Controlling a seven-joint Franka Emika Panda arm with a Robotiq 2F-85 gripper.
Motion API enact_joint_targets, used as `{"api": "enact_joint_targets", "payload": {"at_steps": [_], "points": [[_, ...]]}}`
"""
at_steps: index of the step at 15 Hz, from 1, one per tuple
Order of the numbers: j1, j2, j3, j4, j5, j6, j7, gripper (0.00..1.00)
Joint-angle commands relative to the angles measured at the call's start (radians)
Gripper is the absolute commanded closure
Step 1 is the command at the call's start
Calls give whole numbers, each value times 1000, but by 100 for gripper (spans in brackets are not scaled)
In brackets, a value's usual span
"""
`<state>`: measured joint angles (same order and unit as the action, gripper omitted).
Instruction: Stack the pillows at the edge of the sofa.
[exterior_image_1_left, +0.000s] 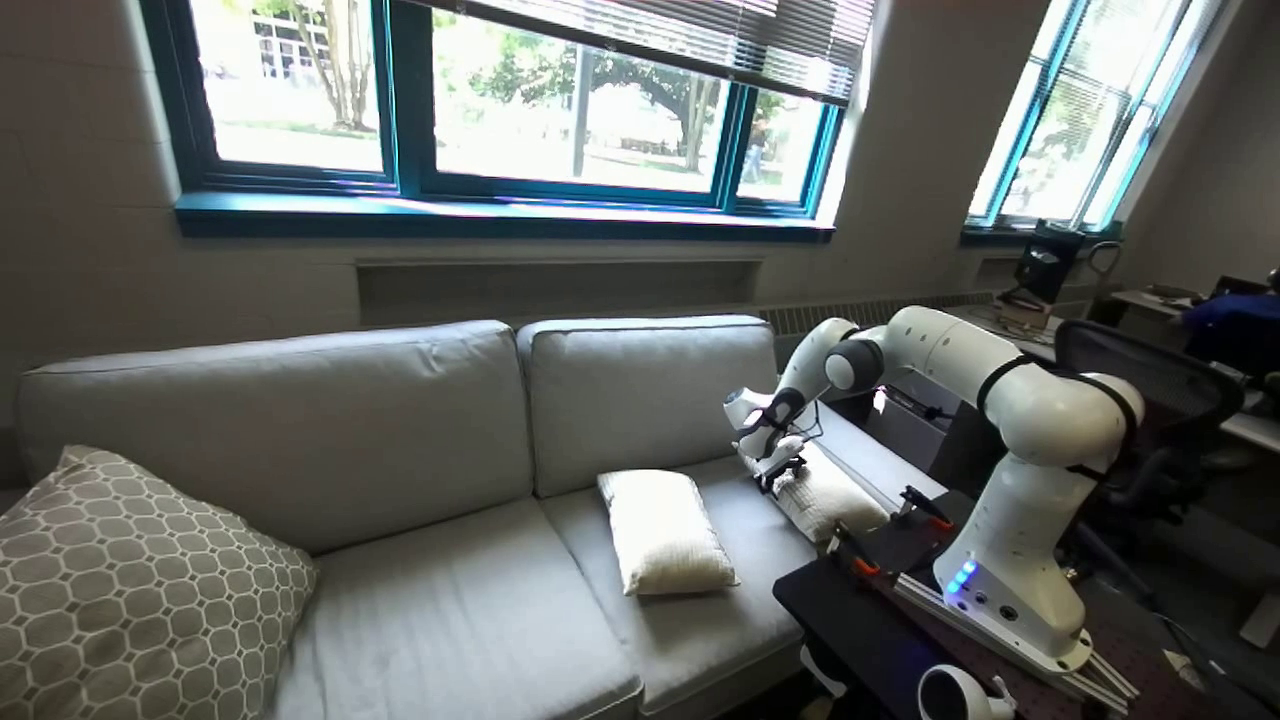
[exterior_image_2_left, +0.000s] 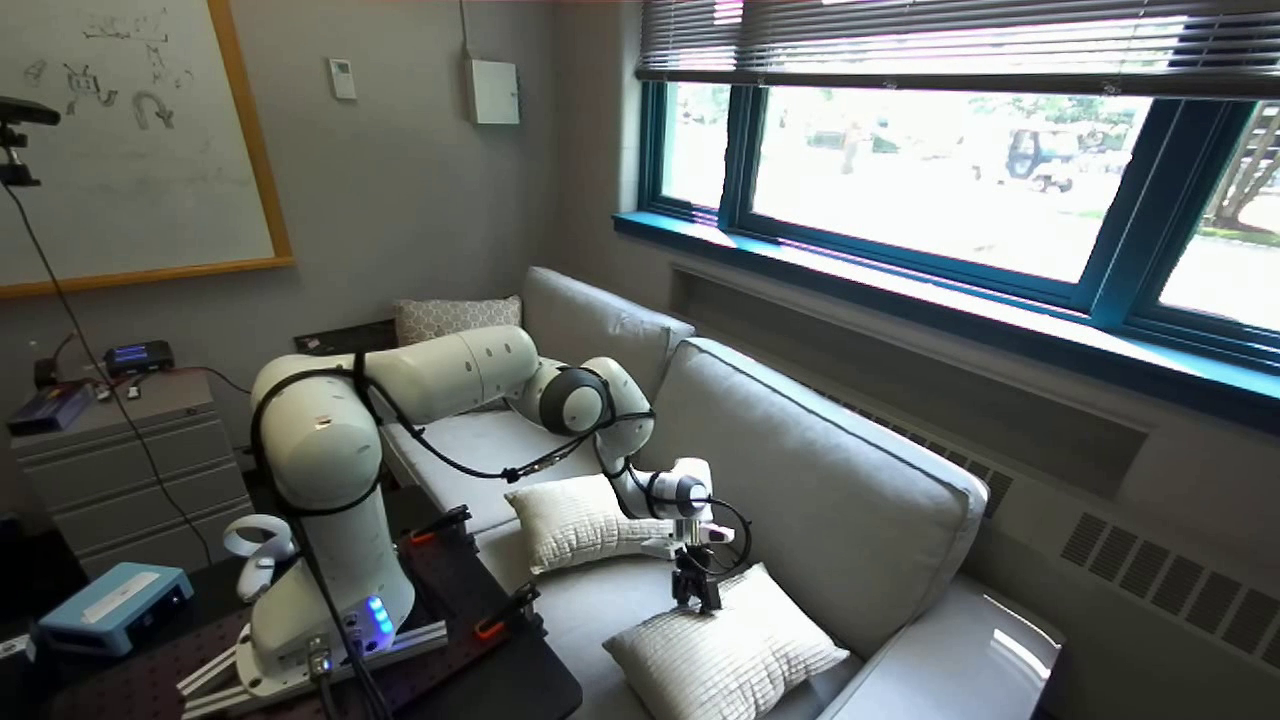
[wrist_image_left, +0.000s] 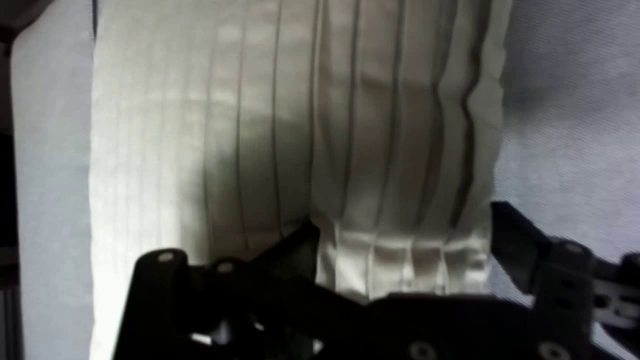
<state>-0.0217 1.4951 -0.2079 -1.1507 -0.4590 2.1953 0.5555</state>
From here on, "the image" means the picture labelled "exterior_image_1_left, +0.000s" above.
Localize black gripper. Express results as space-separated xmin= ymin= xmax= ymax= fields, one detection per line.
xmin=748 ymin=421 xmax=816 ymax=496

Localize plain cream pillow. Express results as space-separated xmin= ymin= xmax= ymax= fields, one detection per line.
xmin=590 ymin=463 xmax=741 ymax=599
xmin=773 ymin=454 xmax=896 ymax=553

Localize grey fabric sofa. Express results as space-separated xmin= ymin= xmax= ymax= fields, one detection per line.
xmin=0 ymin=314 xmax=952 ymax=720

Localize red black clamp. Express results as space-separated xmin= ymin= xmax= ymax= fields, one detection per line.
xmin=828 ymin=524 xmax=890 ymax=586
xmin=896 ymin=480 xmax=954 ymax=536

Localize black drawer cabinet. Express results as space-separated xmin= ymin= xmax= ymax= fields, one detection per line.
xmin=876 ymin=372 xmax=1004 ymax=496

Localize black robot table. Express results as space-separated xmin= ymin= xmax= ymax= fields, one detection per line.
xmin=773 ymin=493 xmax=1163 ymax=720

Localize white VR controller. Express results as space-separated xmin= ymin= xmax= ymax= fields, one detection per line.
xmin=912 ymin=662 xmax=1021 ymax=720

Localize silver robot mounting plate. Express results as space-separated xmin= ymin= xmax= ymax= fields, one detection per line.
xmin=888 ymin=569 xmax=1142 ymax=711

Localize black monitor device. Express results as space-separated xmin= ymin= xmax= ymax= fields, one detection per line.
xmin=1012 ymin=242 xmax=1115 ymax=308

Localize black office chair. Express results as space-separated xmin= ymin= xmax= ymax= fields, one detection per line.
xmin=1053 ymin=318 xmax=1252 ymax=536

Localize dark window blinds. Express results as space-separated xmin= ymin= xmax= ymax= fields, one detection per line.
xmin=394 ymin=0 xmax=885 ymax=105

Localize narrow teal framed window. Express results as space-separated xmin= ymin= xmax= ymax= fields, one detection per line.
xmin=960 ymin=0 xmax=1234 ymax=243

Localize white desk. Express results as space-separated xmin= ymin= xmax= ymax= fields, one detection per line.
xmin=1085 ymin=283 xmax=1280 ymax=457

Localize blue bag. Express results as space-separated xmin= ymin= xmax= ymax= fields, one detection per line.
xmin=1181 ymin=283 xmax=1280 ymax=386

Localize wide teal framed window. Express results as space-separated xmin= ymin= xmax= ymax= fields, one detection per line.
xmin=134 ymin=0 xmax=855 ymax=243

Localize beige lattice patterned pillow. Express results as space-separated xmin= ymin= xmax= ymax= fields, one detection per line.
xmin=0 ymin=442 xmax=321 ymax=720

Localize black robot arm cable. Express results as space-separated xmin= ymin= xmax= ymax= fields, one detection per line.
xmin=971 ymin=350 xmax=1149 ymax=536

